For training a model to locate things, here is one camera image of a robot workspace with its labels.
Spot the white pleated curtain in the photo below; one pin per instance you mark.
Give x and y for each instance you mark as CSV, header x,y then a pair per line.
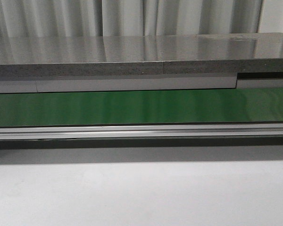
x,y
70,18

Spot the green conveyor belt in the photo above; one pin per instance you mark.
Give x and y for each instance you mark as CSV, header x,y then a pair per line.
x,y
141,107

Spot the grey rear conveyor rail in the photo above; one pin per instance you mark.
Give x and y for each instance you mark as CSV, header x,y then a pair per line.
x,y
142,82

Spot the aluminium front conveyor rail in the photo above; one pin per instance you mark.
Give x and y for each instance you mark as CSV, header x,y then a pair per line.
x,y
134,131

